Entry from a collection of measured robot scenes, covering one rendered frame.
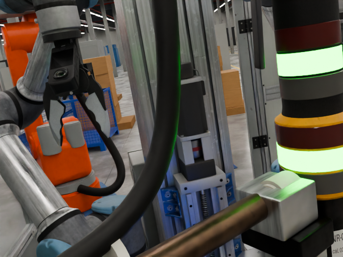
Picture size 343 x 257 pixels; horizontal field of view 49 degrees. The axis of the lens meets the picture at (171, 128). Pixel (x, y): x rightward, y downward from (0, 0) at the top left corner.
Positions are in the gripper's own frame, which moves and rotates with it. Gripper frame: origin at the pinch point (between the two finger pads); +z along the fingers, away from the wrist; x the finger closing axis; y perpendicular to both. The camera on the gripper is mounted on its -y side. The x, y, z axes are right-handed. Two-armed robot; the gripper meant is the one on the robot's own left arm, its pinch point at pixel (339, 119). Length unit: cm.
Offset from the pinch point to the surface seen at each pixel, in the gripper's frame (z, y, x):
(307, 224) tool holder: -9, -53, 28
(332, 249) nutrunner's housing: -7, -51, 26
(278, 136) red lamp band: -13, -50, 28
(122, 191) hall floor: 142, 360, 95
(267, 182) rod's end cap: -11, -52, 29
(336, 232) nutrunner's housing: -8, -51, 26
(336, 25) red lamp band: -19, -51, 25
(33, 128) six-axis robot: 44, 333, 170
